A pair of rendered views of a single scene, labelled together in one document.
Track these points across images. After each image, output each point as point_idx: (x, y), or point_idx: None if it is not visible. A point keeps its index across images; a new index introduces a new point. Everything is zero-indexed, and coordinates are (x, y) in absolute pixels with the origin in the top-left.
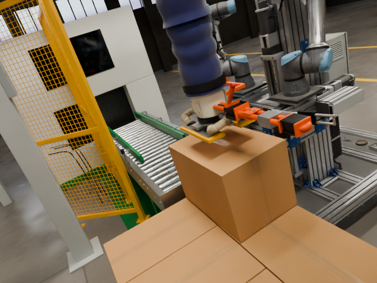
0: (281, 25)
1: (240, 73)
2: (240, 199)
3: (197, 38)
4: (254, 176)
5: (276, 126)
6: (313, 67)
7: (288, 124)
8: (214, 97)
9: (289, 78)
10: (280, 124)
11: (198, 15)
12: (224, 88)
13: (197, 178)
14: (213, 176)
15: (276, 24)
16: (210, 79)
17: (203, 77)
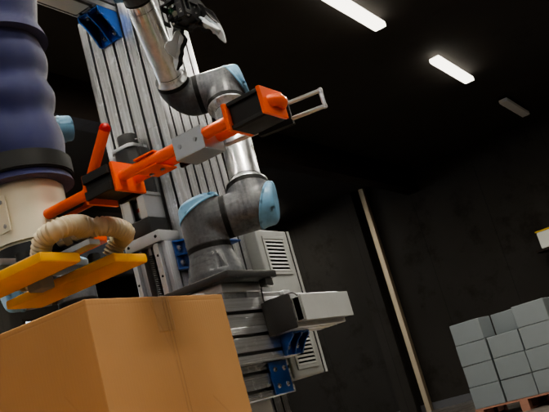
0: (168, 180)
1: (77, 293)
2: (133, 395)
3: (21, 60)
4: (163, 346)
5: None
6: (247, 209)
7: (243, 103)
8: (48, 194)
9: (201, 242)
10: (228, 113)
11: (28, 22)
12: None
13: None
14: (54, 329)
15: (157, 181)
16: (43, 145)
17: (28, 135)
